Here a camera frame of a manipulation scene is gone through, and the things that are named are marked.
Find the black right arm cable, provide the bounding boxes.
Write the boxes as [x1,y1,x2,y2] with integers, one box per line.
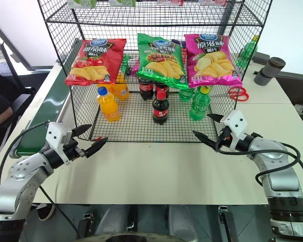
[215,128,303,203]

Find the purple snack packet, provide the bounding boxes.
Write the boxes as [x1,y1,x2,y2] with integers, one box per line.
[171,39,188,52]

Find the pink white packet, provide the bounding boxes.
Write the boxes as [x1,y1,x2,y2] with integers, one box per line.
[156,0,185,7]

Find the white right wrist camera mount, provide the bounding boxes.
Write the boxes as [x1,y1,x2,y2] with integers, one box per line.
[220,109,249,152]

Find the green white carton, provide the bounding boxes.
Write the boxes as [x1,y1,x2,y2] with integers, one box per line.
[66,0,97,9]
[109,0,137,8]

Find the black wire mesh rack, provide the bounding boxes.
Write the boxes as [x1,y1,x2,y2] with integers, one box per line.
[37,0,273,144]

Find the grey cylindrical flask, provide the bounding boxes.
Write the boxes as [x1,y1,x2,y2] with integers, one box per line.
[253,56,286,87]

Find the cola bottle red label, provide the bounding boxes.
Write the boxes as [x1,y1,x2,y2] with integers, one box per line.
[138,77,155,101]
[155,82,170,93]

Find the black shoe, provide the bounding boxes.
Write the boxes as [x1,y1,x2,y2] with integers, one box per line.
[37,203,54,222]

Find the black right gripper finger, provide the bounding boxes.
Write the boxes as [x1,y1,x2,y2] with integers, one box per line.
[207,113,226,124]
[192,130,221,151]

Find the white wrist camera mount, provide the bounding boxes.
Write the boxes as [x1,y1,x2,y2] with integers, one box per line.
[220,109,249,152]
[45,122,73,165]

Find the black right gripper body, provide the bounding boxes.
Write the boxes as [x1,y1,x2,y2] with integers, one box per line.
[217,126,234,151]

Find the green soda bottle yellow cap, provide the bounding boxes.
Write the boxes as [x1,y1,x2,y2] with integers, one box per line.
[189,85,212,120]
[235,35,260,69]

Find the orange soda bottle blue cap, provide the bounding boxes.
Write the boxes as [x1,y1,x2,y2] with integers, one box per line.
[96,86,121,123]

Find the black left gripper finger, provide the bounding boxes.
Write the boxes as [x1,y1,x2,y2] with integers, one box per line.
[71,124,92,139]
[84,137,109,159]

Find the magenta potato chips bag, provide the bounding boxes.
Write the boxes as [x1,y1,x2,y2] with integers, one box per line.
[183,33,243,89]

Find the green conveyor belt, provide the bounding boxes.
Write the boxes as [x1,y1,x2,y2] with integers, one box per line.
[9,37,84,159]

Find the red handled scissors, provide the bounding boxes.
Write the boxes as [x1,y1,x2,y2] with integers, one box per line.
[227,86,250,102]

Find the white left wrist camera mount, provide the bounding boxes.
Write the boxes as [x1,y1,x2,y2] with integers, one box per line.
[45,122,73,165]

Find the red potato chips bag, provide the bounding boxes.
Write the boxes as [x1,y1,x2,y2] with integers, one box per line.
[65,38,127,86]

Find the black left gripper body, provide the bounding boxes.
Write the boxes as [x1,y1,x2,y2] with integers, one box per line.
[63,138,87,161]

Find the green potato chips bag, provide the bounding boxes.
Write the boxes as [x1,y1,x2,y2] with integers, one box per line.
[136,33,190,91]

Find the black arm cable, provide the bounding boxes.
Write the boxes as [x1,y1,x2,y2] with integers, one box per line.
[215,128,303,203]
[0,121,80,239]

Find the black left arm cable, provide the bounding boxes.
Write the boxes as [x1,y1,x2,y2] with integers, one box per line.
[0,121,80,239]

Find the cola bottle red cap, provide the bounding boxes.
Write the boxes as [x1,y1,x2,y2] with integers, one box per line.
[151,91,171,125]

